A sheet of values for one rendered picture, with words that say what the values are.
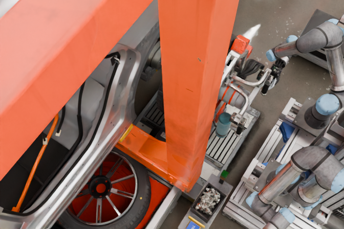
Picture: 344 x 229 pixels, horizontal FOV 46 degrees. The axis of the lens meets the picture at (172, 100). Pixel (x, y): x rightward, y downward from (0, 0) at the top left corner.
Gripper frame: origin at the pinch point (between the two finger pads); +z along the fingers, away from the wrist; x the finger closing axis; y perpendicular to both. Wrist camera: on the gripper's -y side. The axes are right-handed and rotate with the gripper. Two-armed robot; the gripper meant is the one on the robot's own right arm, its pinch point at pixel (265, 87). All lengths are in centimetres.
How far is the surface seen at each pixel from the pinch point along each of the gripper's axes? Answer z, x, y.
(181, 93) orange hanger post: 79, -16, 108
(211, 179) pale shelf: 61, -1, -38
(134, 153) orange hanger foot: 79, -49, -16
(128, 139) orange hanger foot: 74, -58, -15
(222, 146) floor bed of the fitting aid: 23, -10, -77
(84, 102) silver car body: 77, -83, 19
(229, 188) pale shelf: 60, 12, -38
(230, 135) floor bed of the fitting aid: 11, -10, -77
